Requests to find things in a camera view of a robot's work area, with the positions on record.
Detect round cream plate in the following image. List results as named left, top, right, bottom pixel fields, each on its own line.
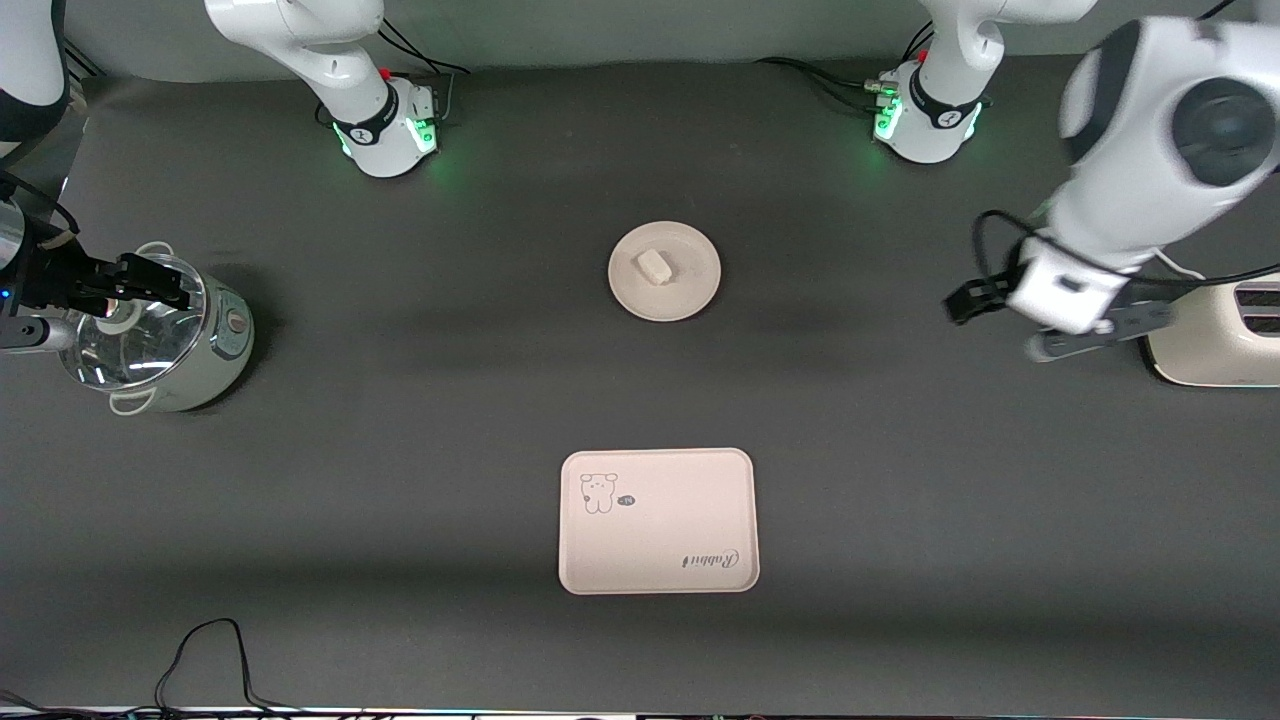
left=607, top=220, right=722, bottom=323

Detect cream tray with cartoon print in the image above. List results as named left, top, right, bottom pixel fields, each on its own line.
left=558, top=447, right=761, bottom=596

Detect glass pot lid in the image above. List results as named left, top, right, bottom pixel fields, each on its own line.
left=57, top=253, right=209, bottom=393

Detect pale green electric pot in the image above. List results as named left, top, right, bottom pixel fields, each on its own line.
left=60, top=240, right=256, bottom=416

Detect white toaster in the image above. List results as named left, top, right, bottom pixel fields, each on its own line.
left=1143, top=275, right=1280, bottom=389

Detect white toaster power cable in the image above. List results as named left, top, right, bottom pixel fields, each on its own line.
left=1152, top=248, right=1211, bottom=283

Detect aluminium frame rail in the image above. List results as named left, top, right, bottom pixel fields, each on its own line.
left=62, top=35, right=104, bottom=83

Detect black left arm base cables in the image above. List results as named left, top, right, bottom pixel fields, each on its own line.
left=753, top=25, right=936, bottom=113

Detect black arm base cables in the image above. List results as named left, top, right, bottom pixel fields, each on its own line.
left=375, top=18, right=473, bottom=126
left=753, top=25, right=936, bottom=113

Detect black right arm base cables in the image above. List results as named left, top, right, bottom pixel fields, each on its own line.
left=375, top=18, right=473, bottom=126

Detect thin black looped cable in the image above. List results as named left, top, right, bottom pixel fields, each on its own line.
left=153, top=617, right=311, bottom=717

